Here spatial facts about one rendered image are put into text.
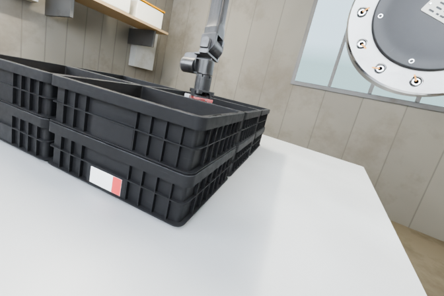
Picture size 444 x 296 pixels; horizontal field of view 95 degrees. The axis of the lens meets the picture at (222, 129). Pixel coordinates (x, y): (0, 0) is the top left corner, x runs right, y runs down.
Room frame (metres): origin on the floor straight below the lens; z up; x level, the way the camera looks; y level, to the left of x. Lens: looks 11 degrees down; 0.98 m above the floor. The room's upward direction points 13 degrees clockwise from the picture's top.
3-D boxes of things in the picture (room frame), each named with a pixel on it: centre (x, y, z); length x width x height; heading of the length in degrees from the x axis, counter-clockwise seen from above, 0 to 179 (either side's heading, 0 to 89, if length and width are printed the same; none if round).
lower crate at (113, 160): (0.54, 0.18, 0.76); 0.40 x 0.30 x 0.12; 72
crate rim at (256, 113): (0.83, 0.08, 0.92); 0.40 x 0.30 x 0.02; 72
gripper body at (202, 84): (0.75, 0.10, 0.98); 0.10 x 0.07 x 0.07; 26
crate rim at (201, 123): (0.54, 0.18, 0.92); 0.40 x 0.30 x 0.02; 72
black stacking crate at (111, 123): (0.54, 0.18, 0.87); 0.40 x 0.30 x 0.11; 72
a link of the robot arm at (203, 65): (0.76, 0.11, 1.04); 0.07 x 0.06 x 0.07; 62
